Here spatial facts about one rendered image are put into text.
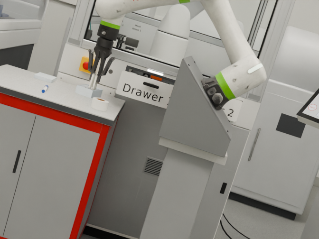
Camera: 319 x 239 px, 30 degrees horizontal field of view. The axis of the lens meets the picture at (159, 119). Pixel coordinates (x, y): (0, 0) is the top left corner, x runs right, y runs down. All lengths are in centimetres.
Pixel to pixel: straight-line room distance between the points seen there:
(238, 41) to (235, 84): 26
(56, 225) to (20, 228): 15
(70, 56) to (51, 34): 341
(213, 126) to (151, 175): 82
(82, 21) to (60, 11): 340
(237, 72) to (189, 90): 23
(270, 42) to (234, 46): 42
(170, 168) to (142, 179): 64
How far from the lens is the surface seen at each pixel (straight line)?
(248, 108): 302
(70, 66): 302
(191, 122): 234
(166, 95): 271
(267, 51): 301
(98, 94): 283
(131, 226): 316
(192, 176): 246
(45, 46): 644
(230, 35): 262
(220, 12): 264
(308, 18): 626
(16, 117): 250
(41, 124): 248
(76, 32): 301
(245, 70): 243
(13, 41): 340
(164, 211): 251
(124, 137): 304
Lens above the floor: 122
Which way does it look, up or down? 10 degrees down
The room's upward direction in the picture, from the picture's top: 17 degrees clockwise
